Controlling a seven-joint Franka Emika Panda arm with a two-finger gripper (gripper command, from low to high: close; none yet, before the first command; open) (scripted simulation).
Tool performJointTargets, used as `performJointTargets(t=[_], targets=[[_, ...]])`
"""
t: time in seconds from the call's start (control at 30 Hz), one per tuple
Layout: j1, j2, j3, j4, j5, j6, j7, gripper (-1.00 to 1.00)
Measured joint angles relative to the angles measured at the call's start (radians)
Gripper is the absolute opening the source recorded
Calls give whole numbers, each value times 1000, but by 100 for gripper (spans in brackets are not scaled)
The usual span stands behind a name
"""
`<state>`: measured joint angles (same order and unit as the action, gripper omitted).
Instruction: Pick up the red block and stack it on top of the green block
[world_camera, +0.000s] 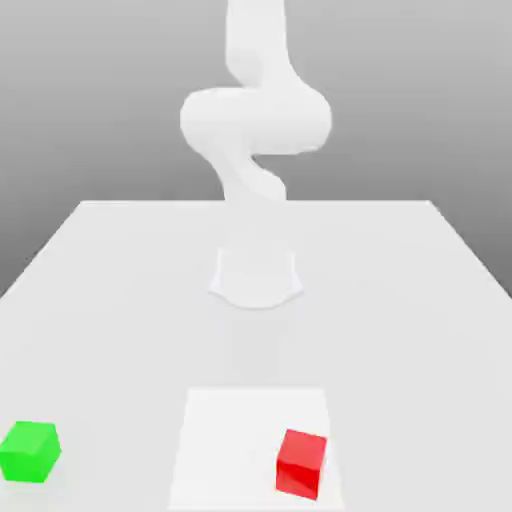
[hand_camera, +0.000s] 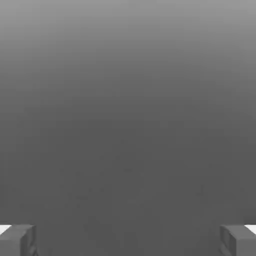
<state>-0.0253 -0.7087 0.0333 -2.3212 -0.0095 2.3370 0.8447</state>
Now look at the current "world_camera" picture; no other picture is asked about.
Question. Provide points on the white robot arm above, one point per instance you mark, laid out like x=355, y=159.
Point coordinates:
x=256, y=120

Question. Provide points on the small red cube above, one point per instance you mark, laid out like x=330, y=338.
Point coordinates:
x=300, y=460

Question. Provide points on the small green cube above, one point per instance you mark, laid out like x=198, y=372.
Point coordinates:
x=30, y=450

